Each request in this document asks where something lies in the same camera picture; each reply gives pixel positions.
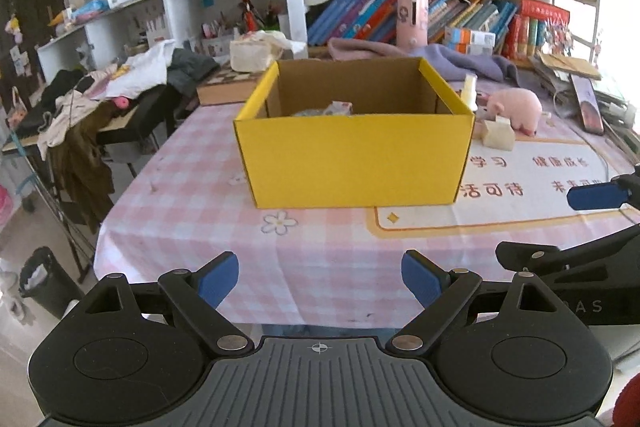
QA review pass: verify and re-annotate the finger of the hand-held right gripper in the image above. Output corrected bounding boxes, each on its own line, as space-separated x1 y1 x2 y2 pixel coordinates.
495 224 640 280
567 175 640 211

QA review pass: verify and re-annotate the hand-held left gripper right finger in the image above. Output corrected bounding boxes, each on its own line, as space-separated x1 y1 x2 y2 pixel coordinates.
391 249 562 354

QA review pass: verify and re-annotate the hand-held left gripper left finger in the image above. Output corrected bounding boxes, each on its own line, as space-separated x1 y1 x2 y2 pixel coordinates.
81 251 253 355

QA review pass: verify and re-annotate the cream carton-shaped block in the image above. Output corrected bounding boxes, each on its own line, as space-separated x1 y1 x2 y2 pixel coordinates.
481 116 515 152

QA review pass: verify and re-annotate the pink pig plush toy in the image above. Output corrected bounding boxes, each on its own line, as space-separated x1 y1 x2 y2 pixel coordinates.
475 88 543 136

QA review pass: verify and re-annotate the yellow cardboard box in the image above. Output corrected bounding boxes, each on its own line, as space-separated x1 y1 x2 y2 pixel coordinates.
233 57 476 210

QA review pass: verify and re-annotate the white spray bottle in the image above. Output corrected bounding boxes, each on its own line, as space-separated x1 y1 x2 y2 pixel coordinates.
460 74 480 112

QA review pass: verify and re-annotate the plastic packet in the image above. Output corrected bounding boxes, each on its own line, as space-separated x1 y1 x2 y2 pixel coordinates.
292 101 355 116

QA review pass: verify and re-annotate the cartoon printed desk mat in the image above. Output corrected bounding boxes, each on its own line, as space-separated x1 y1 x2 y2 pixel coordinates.
366 92 640 240

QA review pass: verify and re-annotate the black smartphone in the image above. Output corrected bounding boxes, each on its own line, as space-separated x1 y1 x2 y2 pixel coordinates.
570 73 605 136

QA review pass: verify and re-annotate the stack of books and papers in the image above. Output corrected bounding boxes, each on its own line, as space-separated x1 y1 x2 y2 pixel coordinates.
530 57 640 152

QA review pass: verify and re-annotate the blue tufted seat cushion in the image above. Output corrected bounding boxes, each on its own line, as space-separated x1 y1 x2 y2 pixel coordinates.
260 323 396 339

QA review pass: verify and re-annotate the brown paper envelope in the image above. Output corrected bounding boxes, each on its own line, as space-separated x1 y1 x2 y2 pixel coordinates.
535 52 601 80

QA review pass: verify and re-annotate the black trash bin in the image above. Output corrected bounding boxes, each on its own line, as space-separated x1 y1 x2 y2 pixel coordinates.
19 247 86 320

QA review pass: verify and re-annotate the olive garment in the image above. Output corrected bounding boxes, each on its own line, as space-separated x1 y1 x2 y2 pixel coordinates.
50 102 118 233

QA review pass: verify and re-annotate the purple cloth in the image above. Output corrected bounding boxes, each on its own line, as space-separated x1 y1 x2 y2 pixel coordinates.
410 44 551 88

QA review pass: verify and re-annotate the chessboard box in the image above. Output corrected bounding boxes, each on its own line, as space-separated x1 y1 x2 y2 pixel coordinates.
196 64 266 106

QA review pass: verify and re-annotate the red boxed book set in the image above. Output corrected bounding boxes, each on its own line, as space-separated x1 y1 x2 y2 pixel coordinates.
502 0 571 60

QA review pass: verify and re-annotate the orange white carton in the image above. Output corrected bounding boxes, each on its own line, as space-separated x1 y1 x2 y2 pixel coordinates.
445 26 496 46
447 43 493 56

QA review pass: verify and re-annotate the dark grey garment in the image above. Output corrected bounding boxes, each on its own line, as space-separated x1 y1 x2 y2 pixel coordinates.
167 48 221 95

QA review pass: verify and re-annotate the white t-shirt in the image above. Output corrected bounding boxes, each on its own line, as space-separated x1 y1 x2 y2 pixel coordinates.
82 39 176 100

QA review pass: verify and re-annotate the cream garment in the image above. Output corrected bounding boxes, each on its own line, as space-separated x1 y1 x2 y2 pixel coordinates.
37 92 101 148

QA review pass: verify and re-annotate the tissue box with plastic bag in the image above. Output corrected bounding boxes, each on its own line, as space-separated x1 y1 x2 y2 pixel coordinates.
229 31 296 72

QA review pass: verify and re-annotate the pink plastic object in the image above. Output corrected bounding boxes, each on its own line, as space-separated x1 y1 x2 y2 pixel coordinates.
0 184 13 228

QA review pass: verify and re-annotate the mauve knitted cloth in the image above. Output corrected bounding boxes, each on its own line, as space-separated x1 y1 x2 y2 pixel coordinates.
327 37 416 62

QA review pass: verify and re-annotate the black garment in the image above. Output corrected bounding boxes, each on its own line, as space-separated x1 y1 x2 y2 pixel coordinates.
40 69 98 108

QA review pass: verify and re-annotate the pink cylindrical holder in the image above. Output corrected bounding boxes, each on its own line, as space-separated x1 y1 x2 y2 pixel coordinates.
396 0 429 50

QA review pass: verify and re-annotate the cluster of pens in cups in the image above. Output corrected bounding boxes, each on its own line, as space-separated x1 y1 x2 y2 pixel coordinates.
200 0 281 55

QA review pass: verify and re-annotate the row of leaning books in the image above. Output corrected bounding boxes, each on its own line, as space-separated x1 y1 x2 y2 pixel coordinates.
306 0 518 52

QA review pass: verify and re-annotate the blue wipes packet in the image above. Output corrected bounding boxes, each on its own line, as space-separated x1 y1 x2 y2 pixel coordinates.
70 0 110 22

